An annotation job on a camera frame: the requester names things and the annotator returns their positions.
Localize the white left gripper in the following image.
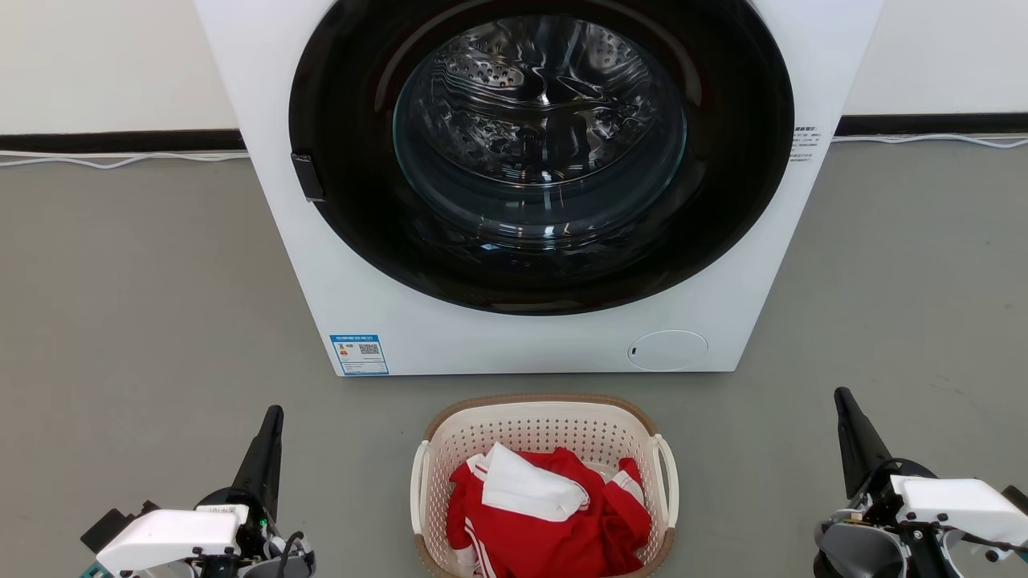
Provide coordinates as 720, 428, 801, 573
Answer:
95, 405, 316, 578

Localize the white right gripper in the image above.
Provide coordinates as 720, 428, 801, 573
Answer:
814, 388, 1028, 578

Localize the cream perforated laundry basket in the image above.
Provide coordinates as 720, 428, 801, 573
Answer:
410, 393, 680, 578

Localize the blue energy label sticker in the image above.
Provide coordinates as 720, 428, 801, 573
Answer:
329, 334, 390, 377

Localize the round white filter cover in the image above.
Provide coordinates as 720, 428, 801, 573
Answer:
627, 330, 709, 372

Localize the white front-load washing machine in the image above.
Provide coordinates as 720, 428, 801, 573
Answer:
193, 0, 884, 378

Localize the white folded garment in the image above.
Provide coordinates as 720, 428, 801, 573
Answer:
480, 442, 591, 523

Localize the black round glass machine door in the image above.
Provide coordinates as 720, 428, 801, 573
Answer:
288, 0, 796, 316

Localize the small printed text sticker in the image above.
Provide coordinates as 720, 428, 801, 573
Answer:
789, 124, 820, 165

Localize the red garment with white stripes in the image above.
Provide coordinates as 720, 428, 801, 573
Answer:
446, 447, 653, 578

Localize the steel washing drum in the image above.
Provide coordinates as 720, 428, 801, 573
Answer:
394, 14, 688, 242

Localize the black door latch handle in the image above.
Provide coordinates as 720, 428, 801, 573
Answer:
291, 153, 326, 203

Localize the white floor cable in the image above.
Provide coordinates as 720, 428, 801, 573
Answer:
0, 149, 250, 170
831, 132, 1028, 151

